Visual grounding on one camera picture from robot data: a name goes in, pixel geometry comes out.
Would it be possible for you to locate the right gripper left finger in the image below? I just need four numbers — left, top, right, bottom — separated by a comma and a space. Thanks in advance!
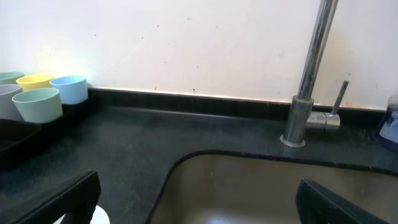
14, 169, 102, 224

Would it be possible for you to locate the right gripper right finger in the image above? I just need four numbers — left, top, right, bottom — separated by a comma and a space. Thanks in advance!
295, 179, 392, 224

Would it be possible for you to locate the white cup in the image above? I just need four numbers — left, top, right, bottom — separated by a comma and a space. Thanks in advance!
52, 205, 111, 224

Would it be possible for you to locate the black tray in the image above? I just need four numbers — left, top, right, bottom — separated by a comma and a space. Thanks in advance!
0, 92, 101, 171

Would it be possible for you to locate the steel sink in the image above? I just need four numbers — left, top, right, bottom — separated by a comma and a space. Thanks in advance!
145, 150, 398, 224

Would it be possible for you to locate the steel tap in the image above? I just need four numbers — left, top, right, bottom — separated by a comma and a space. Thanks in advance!
279, 0, 350, 148

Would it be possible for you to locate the pale green cup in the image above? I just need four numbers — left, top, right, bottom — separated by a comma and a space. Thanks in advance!
0, 72, 25, 85
11, 87, 64, 124

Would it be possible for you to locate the blue cup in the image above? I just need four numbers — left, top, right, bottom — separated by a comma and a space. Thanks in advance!
50, 75, 89, 105

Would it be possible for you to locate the blue soap bottle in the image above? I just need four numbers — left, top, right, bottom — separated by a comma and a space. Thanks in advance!
372, 93, 398, 152

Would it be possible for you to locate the grey cup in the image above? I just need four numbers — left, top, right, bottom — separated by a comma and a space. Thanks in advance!
0, 83, 25, 122

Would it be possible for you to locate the yellow cup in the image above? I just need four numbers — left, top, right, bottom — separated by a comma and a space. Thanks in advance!
16, 73, 55, 92

